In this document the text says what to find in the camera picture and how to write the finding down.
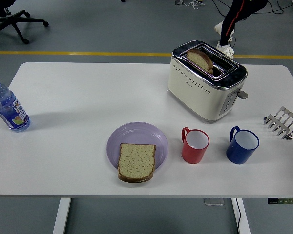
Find black floor cable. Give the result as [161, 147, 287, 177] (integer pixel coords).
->
[211, 0, 293, 16]

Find black cable under table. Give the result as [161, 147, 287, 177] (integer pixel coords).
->
[234, 198, 242, 234]

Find person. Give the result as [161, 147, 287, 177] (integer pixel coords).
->
[214, 0, 269, 59]

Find white table leg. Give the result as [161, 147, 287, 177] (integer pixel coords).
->
[231, 197, 251, 234]
[52, 197, 72, 234]

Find white floor cables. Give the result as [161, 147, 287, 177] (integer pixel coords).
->
[175, 0, 206, 10]

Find blue-capped water bottle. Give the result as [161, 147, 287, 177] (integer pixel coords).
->
[0, 77, 31, 133]

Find blue enamel cup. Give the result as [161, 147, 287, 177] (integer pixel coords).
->
[226, 126, 260, 165]

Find upright bread slice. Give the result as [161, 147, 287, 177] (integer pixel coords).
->
[186, 49, 214, 75]

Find metal toast rack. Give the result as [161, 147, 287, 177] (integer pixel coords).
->
[263, 106, 293, 140]

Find black office chair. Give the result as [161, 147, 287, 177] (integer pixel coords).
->
[0, 0, 49, 45]

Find red enamel cup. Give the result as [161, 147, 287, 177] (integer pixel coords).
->
[181, 126, 210, 164]

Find purple plate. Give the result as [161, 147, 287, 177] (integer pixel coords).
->
[106, 121, 169, 171]

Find cream chrome toaster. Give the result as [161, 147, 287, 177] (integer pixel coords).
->
[167, 40, 249, 124]

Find clear bracket under table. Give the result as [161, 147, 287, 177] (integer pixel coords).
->
[204, 198, 225, 207]

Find flat bread slice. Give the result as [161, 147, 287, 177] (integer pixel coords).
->
[117, 143, 157, 183]

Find black table control panel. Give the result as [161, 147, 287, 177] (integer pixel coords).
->
[267, 198, 293, 205]

